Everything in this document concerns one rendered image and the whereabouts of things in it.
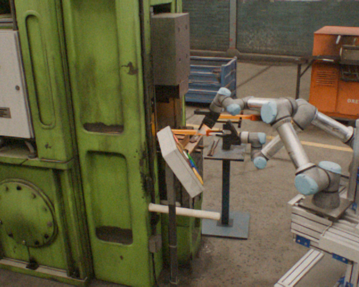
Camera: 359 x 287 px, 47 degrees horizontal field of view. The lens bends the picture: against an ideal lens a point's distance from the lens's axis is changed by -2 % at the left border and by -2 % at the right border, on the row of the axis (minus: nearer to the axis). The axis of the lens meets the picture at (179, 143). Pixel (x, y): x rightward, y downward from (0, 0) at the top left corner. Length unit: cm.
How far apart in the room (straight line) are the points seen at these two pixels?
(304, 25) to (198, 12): 272
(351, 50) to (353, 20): 422
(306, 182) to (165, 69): 104
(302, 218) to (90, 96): 141
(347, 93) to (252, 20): 494
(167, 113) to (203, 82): 360
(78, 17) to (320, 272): 214
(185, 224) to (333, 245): 109
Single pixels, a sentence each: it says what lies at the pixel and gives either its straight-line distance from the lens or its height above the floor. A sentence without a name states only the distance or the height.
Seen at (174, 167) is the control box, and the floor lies 110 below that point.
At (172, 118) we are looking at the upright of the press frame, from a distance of 303.
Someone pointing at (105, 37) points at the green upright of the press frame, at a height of 167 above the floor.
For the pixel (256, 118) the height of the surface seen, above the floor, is 97.
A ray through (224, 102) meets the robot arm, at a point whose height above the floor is 125.
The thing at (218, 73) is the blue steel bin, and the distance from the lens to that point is 649.
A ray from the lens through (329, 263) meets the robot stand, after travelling 298.
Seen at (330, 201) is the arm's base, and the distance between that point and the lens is 234.
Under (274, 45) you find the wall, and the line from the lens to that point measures 1044.
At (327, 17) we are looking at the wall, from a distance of 1010.
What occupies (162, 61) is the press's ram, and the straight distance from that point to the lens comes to 252.
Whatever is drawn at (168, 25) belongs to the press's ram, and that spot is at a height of 172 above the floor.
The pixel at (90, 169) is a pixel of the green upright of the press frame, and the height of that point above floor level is 86.
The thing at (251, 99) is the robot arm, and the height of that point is 126.
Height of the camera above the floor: 197
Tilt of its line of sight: 22 degrees down
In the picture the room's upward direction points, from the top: 2 degrees counter-clockwise
